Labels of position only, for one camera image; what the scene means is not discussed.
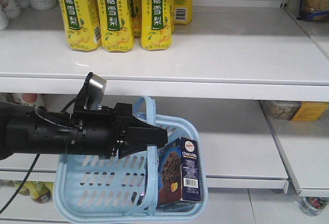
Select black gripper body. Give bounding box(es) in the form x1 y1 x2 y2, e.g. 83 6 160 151
69 103 133 159

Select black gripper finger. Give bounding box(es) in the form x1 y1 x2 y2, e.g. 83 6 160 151
118 145 150 159
124 116 168 148

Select light blue plastic basket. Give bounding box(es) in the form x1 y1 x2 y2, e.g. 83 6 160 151
52 95 209 222

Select dark blue cookie box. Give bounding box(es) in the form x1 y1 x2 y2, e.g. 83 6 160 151
150 137 202 212

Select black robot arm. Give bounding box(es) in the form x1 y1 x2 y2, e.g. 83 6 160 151
1 102 168 159

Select bottles on bottom shelf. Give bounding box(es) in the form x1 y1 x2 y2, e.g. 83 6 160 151
1 179 53 204

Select yellow pear drink bottle middle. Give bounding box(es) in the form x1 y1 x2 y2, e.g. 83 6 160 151
97 0 134 53

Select yellow pear drink bottle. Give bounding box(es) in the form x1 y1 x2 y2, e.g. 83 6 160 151
140 0 172 51
59 0 101 52
97 0 134 53

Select white supermarket shelf right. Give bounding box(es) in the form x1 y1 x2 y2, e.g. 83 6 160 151
1 0 328 223

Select yellow pear drink bottle left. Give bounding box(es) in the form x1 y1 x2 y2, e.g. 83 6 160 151
59 0 101 52

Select yellow pear drink bottle right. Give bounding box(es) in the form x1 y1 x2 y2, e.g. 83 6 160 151
140 0 172 51

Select yellow drink bottle rear right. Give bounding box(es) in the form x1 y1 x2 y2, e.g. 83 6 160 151
174 0 193 25

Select yellow drink bottle rear middle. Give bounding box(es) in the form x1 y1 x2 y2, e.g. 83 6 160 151
131 0 141 38

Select yellow cookie tub package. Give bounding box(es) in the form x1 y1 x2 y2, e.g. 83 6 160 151
260 100 328 121

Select clear bottle bottom right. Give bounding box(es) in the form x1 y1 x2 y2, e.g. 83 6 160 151
300 197 328 217

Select blue cracker package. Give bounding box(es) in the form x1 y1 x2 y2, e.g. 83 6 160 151
298 0 328 22

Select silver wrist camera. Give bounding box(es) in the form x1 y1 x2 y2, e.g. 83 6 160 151
84 72 107 110

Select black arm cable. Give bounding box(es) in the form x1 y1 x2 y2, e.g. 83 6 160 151
0 154 41 216

